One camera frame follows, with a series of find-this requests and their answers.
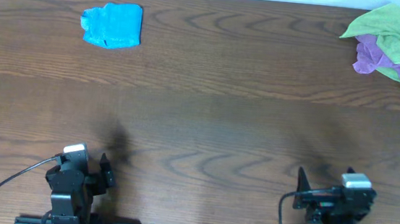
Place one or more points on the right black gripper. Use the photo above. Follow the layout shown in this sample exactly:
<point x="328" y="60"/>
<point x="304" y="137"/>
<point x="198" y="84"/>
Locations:
<point x="317" y="203"/>

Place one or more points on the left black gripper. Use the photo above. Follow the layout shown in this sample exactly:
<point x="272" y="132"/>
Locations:
<point x="109" y="176"/>

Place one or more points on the blue microfiber cloth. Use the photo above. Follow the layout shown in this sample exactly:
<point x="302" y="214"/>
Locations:
<point x="113" y="26"/>

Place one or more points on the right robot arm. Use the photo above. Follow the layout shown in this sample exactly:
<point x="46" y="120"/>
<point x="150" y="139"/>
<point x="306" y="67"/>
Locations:
<point x="348" y="203"/>

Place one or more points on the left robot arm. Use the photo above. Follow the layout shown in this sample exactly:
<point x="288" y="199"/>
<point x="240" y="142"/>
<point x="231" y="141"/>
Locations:
<point x="72" y="208"/>

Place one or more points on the purple microfiber cloth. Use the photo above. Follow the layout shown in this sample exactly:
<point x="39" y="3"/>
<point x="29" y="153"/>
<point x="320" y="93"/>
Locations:
<point x="371" y="58"/>

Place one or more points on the green microfiber cloth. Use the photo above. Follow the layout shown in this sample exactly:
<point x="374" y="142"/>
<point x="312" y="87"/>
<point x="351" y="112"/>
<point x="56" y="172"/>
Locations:
<point x="384" y="23"/>

